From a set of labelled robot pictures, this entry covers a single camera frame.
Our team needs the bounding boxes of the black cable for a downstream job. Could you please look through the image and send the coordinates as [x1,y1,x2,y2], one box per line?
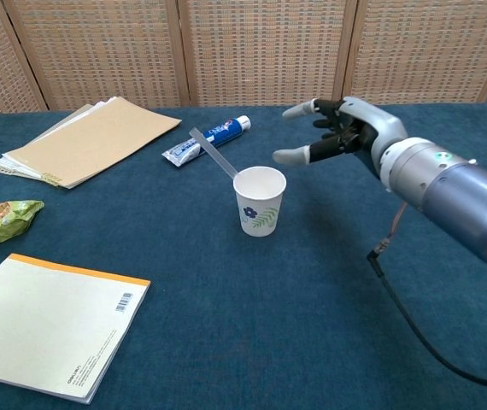
[366,202,487,390]

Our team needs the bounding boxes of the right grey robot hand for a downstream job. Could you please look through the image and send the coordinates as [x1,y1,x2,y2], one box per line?
[272,96,408,179]

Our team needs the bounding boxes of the white floral paper cup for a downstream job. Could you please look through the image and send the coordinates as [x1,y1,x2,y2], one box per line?
[232,166,288,237]

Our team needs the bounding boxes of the cream notebook with orange spine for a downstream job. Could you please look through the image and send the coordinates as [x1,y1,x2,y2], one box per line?
[0,252,152,405]

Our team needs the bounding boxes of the brown kraft paper envelope stack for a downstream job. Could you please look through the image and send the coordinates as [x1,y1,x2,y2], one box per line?
[0,96,183,190]

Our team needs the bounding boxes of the teal tablecloth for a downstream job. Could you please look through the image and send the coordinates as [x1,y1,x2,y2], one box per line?
[0,101,487,410]

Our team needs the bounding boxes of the woven rattan folding screen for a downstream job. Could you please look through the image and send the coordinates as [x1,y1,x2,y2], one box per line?
[0,0,487,126]

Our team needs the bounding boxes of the blue white toothpaste tube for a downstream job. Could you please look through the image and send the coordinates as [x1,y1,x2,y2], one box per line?
[161,114,252,170]

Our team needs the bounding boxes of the green snack bag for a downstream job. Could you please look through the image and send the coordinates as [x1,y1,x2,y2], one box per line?
[0,199,45,246]

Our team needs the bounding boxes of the transparent plastic straw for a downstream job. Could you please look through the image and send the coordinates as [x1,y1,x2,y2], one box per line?
[188,126,240,178]

